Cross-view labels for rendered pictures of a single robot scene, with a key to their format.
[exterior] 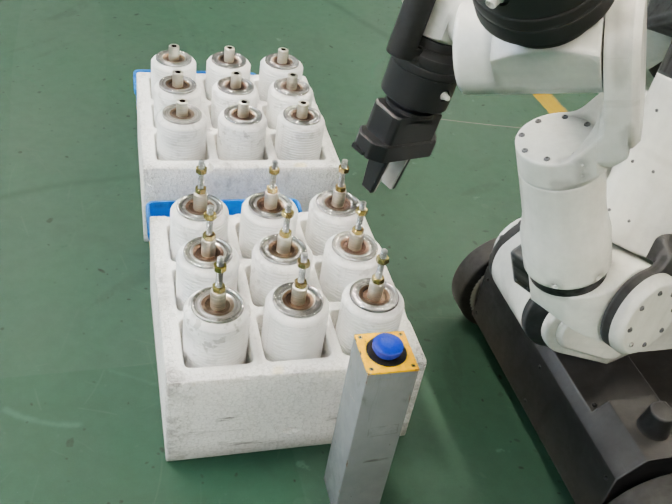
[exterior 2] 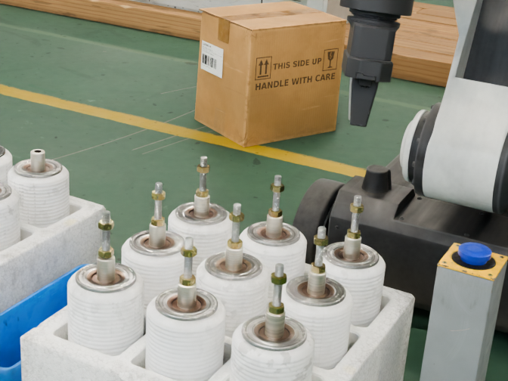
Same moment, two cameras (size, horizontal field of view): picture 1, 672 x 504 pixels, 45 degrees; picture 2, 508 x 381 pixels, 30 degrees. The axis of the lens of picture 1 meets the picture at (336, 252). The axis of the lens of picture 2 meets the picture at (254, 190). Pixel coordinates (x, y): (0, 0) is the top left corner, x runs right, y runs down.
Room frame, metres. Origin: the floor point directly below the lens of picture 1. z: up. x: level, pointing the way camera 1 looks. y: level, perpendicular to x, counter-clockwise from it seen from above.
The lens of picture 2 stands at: (0.19, 0.84, 0.83)
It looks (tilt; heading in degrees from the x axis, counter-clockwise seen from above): 23 degrees down; 316
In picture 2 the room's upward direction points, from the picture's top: 4 degrees clockwise
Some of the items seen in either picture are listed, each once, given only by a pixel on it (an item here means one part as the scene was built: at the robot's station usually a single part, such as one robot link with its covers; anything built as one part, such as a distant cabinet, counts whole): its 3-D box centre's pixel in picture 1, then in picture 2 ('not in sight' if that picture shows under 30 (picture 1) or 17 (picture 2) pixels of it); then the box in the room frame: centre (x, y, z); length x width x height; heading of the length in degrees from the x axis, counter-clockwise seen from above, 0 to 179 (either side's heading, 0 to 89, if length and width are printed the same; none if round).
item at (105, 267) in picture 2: (200, 201); (106, 268); (1.06, 0.23, 0.26); 0.02 x 0.02 x 0.03
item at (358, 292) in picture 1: (374, 295); (351, 255); (0.92, -0.07, 0.25); 0.08 x 0.08 x 0.01
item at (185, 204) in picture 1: (199, 207); (106, 277); (1.06, 0.23, 0.25); 0.08 x 0.08 x 0.01
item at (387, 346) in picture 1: (387, 348); (474, 255); (0.74, -0.09, 0.32); 0.04 x 0.04 x 0.02
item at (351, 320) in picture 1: (364, 338); (344, 314); (0.92, -0.07, 0.16); 0.10 x 0.10 x 0.18
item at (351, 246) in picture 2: (375, 289); (351, 247); (0.92, -0.07, 0.26); 0.02 x 0.02 x 0.03
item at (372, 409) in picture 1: (367, 429); (454, 369); (0.74, -0.09, 0.16); 0.07 x 0.07 x 0.31; 20
